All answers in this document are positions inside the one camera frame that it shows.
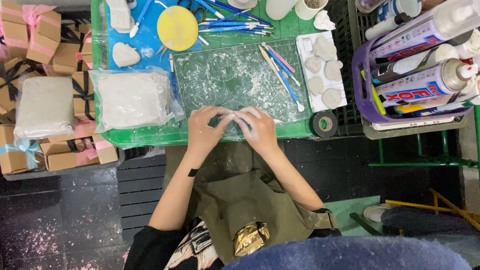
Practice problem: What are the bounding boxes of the person's right hand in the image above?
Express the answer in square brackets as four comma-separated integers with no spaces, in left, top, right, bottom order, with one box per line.
[232,106,280,155]

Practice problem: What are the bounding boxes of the person's left hand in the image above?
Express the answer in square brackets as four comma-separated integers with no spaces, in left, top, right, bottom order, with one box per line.
[186,106,236,154]

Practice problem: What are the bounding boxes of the green cutting mat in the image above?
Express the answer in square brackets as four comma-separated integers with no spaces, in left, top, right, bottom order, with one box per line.
[173,38,313,127]

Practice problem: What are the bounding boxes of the long blue white-tipped sculpting tool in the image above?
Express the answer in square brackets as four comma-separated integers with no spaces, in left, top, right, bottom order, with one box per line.
[277,68,305,113]

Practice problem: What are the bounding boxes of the wooden sculpting tool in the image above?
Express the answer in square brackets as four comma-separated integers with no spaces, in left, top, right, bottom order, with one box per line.
[258,45,290,93]

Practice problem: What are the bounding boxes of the pink sculpting tool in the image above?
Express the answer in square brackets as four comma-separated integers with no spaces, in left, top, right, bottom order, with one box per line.
[261,42,296,74]

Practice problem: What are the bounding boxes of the black tape roll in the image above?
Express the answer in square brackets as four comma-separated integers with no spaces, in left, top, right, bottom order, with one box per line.
[310,110,338,138]

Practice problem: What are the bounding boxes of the olive green apron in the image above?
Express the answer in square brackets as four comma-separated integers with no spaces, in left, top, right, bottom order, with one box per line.
[163,140,339,264]

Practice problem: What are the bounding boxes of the white clay in plastic bag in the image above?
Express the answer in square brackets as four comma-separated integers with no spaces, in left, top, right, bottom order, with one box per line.
[89,67,185,133]

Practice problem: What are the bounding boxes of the bunch of blue paintbrushes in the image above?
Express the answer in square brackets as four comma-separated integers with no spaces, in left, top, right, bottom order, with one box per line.
[194,0,275,37]

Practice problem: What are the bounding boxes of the white foam board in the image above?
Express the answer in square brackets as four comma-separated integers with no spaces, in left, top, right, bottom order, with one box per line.
[296,31,348,113]

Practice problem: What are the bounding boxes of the yellow round disc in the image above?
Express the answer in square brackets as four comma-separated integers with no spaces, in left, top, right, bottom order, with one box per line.
[157,5,199,52]

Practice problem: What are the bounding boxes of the large grey clay shape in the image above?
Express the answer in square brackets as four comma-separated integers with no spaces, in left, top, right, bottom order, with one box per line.
[313,35,338,62]

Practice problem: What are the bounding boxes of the blue plastic sheet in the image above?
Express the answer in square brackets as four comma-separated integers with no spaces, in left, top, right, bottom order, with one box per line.
[107,0,203,73]

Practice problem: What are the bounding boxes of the black plastic crate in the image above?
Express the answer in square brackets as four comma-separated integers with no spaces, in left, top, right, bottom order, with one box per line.
[325,0,373,138]

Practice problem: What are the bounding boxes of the plain white cup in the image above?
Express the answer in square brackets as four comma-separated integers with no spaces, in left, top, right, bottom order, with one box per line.
[265,0,299,21]

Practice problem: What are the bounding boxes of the white clay heart shape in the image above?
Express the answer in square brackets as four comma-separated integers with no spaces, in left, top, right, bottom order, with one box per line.
[112,42,142,68]

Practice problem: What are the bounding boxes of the purple plastic basket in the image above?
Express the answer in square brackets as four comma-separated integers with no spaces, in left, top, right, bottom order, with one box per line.
[351,31,476,125]

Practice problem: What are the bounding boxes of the black slatted floor panel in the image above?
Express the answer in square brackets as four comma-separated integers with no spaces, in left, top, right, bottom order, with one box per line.
[116,153,168,243]

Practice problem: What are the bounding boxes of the white cup with small bits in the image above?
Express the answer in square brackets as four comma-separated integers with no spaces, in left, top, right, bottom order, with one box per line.
[294,0,329,21]

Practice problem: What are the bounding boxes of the crumpled white tissue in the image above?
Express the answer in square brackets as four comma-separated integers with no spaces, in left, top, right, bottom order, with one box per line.
[313,10,337,32]

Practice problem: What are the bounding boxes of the gold foil packet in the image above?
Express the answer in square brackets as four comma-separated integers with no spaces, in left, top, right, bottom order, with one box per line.
[232,221,271,258]

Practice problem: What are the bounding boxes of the yellow green tube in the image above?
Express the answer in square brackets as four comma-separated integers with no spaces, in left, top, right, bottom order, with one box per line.
[360,69,386,115]

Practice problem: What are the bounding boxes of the white clay block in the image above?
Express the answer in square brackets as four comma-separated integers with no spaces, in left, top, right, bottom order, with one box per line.
[106,0,136,34]

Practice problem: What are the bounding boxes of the green floor mat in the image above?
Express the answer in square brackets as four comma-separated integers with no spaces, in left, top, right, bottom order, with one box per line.
[324,195,384,237]

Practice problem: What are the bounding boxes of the black printed shirt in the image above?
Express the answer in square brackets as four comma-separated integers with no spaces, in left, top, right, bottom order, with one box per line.
[123,220,226,270]

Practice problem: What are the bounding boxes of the white plastic bottle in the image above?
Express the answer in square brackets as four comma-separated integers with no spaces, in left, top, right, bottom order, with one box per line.
[364,13,412,41]

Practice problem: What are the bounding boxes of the small glass jar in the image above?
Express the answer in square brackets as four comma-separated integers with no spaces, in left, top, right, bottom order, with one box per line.
[355,0,383,14]

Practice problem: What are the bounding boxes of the yellow and blue can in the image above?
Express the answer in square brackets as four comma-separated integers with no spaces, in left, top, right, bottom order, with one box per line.
[394,100,470,116]

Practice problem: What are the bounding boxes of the grey green crate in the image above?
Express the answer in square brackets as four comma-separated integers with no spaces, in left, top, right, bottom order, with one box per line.
[348,0,470,140]

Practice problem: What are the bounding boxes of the black spray can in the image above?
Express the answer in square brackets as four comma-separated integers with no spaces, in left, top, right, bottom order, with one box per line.
[371,44,460,85]

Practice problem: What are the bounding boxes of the heap of ribboned cardboard boxes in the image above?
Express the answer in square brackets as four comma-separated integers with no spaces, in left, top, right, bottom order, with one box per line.
[0,0,119,175]

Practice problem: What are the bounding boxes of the lilac spray can white nozzle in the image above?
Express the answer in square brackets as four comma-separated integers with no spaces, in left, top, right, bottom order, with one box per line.
[375,58,479,108]

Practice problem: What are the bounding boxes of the blue fuzzy fabric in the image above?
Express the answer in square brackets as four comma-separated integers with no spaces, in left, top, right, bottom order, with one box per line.
[220,235,474,270]

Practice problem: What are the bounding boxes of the grey clay in plastic bag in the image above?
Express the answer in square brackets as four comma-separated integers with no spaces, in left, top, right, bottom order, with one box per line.
[13,76,78,140]

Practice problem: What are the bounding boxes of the lilac spray can clear cap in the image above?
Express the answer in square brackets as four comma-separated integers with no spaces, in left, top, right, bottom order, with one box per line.
[369,0,480,63]

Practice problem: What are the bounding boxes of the black handled scissors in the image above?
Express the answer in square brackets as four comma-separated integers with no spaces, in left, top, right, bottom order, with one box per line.
[176,0,208,24]

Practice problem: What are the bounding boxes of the blue handled white spatula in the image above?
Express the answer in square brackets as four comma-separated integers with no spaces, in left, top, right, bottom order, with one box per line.
[129,0,153,38]

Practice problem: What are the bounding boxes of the green metal table frame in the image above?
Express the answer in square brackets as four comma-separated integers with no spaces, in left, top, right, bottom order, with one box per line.
[368,105,480,169]

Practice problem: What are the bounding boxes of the yellow metal frame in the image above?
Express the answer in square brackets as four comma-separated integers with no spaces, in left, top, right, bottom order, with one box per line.
[385,188,480,231]

